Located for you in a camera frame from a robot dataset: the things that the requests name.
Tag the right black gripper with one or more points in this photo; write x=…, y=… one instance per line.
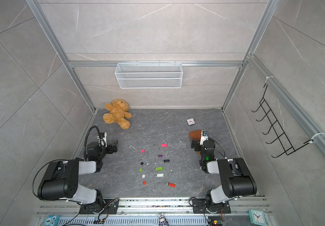
x=198, y=145

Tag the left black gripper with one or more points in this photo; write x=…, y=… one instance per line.
x=110, y=150

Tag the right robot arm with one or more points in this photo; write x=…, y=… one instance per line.
x=235, y=176

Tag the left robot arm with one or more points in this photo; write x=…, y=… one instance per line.
x=61, y=178

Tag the brown leather wallet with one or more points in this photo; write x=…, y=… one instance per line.
x=195, y=135

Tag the small square pink-white packet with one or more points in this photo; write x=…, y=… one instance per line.
x=191, y=121

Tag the brown teddy bear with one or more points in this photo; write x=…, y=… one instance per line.
x=118, y=113

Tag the small purple toy figure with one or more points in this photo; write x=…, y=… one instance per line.
x=162, y=220

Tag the blue cartoon alarm clock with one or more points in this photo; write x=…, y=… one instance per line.
x=51, y=220

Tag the teal alarm clock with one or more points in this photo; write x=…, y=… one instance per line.
x=257, y=218

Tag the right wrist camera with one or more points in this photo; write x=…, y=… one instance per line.
x=204, y=136

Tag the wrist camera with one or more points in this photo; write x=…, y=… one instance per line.
x=204, y=136
x=102, y=139

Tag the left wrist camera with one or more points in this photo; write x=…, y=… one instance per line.
x=102, y=139

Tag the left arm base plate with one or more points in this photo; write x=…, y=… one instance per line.
x=109, y=206

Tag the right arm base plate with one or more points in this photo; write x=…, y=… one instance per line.
x=201, y=206

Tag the white wire mesh basket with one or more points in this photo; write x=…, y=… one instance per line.
x=149, y=75

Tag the black wire hook rack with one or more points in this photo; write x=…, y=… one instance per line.
x=276, y=128

